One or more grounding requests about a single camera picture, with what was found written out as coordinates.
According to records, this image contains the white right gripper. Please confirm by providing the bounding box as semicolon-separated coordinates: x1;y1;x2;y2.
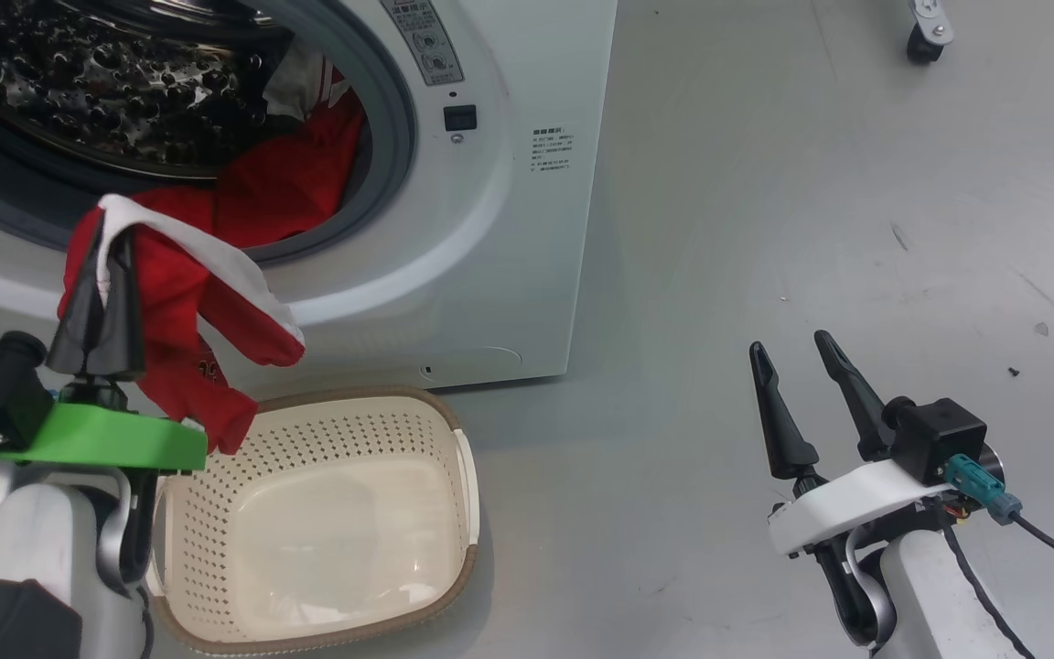
749;330;953;556

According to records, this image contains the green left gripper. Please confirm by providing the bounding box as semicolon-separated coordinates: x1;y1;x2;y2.
0;220;210;475

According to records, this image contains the red cloth garment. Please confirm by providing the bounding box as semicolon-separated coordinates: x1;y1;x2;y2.
59;69;368;456

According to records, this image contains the cream perforated laundry basket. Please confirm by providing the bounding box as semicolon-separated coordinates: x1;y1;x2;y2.
145;385;480;656

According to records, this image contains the white front-load washing machine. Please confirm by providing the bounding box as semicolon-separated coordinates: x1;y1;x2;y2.
0;0;619;390

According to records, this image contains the grey warning instruction sticker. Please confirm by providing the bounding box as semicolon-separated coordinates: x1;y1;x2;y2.
379;0;466;86

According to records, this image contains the grey partition stand with caster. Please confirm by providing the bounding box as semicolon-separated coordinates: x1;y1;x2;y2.
905;0;955;65

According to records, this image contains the teal right camera connector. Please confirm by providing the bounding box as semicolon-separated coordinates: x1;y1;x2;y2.
945;455;1022;524

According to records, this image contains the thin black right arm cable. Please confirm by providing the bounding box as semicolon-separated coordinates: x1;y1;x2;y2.
939;522;1036;659

